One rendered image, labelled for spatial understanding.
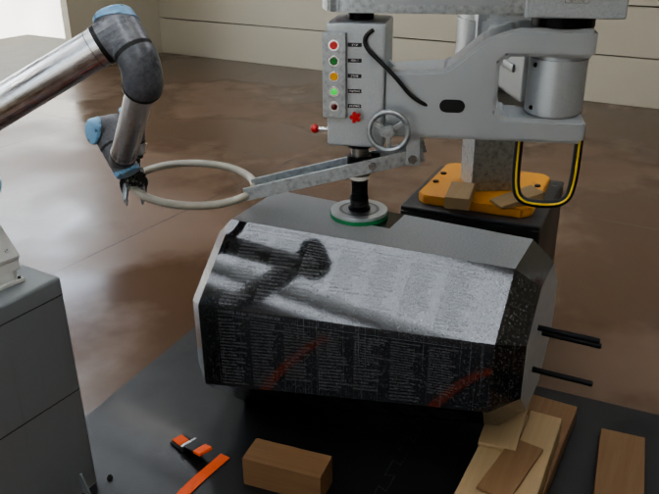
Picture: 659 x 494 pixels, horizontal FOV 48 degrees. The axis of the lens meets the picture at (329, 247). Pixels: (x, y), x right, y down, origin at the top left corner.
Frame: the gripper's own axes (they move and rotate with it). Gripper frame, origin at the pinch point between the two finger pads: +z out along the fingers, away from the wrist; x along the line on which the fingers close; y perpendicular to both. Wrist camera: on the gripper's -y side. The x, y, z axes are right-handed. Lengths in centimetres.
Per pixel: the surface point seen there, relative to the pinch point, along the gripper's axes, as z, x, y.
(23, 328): 16, -41, 58
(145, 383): 89, 3, -4
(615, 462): 64, 153, 116
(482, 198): -1, 142, 21
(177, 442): 84, 9, 43
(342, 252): 0, 64, 56
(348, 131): -38, 68, 41
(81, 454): 73, -27, 54
